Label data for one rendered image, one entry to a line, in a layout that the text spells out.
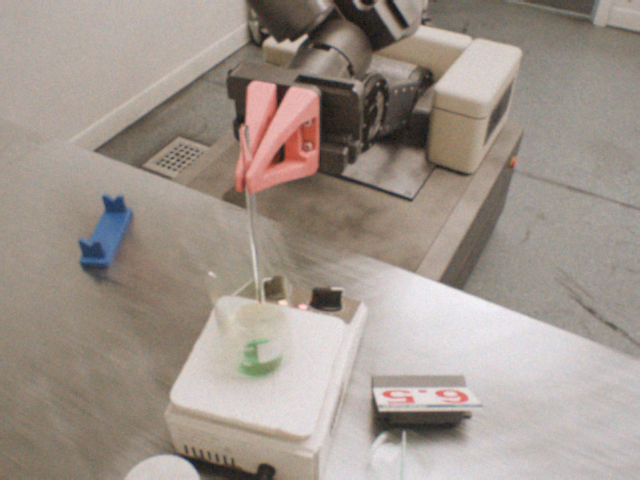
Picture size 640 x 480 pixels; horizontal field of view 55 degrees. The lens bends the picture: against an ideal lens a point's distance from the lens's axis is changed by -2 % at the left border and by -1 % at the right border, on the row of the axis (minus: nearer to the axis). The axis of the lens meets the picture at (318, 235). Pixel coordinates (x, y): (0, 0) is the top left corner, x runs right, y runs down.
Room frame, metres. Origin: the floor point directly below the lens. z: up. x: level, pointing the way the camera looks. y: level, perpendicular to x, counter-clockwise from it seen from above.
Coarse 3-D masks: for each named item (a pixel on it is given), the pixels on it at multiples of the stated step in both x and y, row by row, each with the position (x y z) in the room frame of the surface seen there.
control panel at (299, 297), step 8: (296, 288) 0.44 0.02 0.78; (296, 296) 0.42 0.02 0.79; (304, 296) 0.42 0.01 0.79; (296, 304) 0.40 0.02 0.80; (304, 304) 0.40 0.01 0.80; (344, 304) 0.41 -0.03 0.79; (352, 304) 0.41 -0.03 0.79; (360, 304) 0.41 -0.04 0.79; (320, 312) 0.38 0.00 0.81; (328, 312) 0.39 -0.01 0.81; (336, 312) 0.39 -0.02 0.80; (344, 312) 0.39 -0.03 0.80; (352, 312) 0.39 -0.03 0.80; (344, 320) 0.37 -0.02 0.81
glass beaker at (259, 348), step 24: (216, 264) 0.34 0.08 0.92; (240, 264) 0.34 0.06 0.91; (264, 264) 0.34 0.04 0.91; (216, 288) 0.33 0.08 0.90; (240, 288) 0.34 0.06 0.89; (264, 288) 0.35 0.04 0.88; (288, 288) 0.32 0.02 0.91; (216, 312) 0.30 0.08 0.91; (288, 312) 0.31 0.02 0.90; (240, 336) 0.29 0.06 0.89; (264, 336) 0.29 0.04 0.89; (288, 336) 0.30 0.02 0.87; (240, 360) 0.29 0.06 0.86; (264, 360) 0.29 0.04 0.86; (288, 360) 0.30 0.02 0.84
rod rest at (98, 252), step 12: (108, 204) 0.59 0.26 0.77; (120, 204) 0.59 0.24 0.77; (108, 216) 0.58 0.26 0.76; (120, 216) 0.58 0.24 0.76; (96, 228) 0.56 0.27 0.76; (108, 228) 0.56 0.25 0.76; (120, 228) 0.56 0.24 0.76; (84, 240) 0.51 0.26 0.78; (96, 240) 0.51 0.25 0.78; (108, 240) 0.54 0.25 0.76; (120, 240) 0.54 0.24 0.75; (84, 252) 0.51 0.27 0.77; (96, 252) 0.51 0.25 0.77; (108, 252) 0.52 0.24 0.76; (84, 264) 0.50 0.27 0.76; (96, 264) 0.50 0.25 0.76; (108, 264) 0.50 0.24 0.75
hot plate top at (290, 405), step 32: (320, 320) 0.35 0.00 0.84; (192, 352) 0.32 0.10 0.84; (320, 352) 0.32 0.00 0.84; (192, 384) 0.28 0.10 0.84; (224, 384) 0.28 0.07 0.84; (256, 384) 0.28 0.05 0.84; (288, 384) 0.28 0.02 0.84; (320, 384) 0.28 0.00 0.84; (224, 416) 0.26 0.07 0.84; (256, 416) 0.26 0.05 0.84; (288, 416) 0.26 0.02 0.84
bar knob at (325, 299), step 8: (320, 288) 0.41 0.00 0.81; (328, 288) 0.41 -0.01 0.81; (336, 288) 0.41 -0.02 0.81; (312, 296) 0.40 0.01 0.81; (320, 296) 0.40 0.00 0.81; (328, 296) 0.40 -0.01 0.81; (336, 296) 0.41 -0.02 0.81; (312, 304) 0.40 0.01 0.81; (320, 304) 0.40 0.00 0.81; (328, 304) 0.40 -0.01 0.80; (336, 304) 0.40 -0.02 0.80
